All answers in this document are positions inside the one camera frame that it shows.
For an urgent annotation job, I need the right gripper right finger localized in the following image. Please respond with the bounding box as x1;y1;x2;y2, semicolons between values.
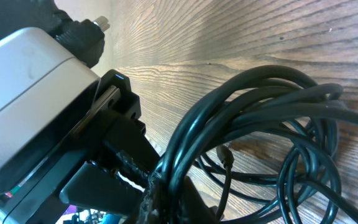
179;176;219;224

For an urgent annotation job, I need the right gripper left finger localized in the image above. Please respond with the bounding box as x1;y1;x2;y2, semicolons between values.
123;174;169;224

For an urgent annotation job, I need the black usb cable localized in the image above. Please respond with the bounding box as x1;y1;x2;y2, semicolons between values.
154;64;358;224

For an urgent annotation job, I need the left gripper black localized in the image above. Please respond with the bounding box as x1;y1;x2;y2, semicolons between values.
0;70;159;223

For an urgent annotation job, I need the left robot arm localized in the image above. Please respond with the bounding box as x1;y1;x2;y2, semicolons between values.
0;1;159;223

